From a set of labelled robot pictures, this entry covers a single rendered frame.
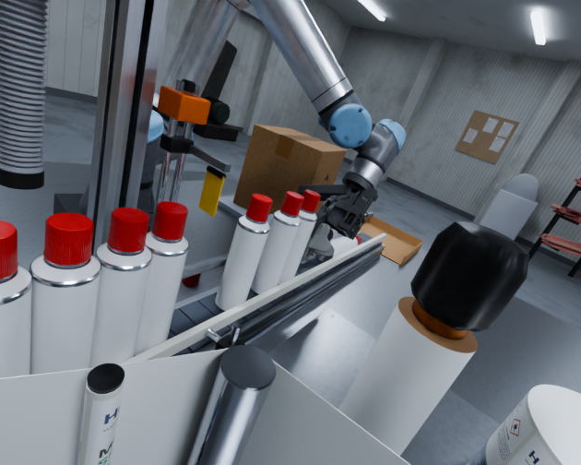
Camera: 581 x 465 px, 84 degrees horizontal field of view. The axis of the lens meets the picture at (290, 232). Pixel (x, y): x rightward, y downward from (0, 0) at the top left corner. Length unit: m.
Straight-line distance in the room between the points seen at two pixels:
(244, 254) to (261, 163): 0.58
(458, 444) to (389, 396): 0.21
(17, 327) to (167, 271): 0.14
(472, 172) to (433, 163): 0.92
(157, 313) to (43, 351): 0.11
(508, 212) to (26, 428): 7.72
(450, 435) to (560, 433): 0.17
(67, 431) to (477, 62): 9.24
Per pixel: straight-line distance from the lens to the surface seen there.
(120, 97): 0.45
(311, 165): 0.98
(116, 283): 0.36
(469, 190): 8.78
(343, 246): 0.88
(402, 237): 1.50
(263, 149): 1.04
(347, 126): 0.59
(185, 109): 0.42
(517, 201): 7.76
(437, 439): 0.57
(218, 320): 0.49
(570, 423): 0.49
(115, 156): 0.47
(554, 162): 8.62
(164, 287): 0.40
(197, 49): 0.80
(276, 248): 0.57
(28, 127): 0.38
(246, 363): 0.23
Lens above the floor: 1.23
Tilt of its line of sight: 22 degrees down
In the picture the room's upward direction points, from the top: 20 degrees clockwise
